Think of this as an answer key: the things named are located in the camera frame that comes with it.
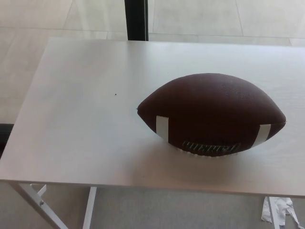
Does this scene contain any brown american football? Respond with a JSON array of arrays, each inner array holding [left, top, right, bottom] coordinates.
[[137, 73, 287, 157]]

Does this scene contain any white table leg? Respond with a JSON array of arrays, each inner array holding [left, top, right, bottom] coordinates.
[[266, 196, 281, 229], [81, 187, 98, 229]]

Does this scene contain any dark low furniture edge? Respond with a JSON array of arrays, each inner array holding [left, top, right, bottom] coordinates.
[[0, 123, 14, 160]]

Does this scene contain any crumpled white paper scrap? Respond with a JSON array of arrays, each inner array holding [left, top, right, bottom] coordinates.
[[260, 196, 302, 229]]

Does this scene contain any black window frame post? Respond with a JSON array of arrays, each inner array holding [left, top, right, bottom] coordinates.
[[124, 0, 150, 41]]

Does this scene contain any white diagonal table frame brace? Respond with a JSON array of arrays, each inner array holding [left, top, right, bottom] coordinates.
[[17, 183, 70, 229]]

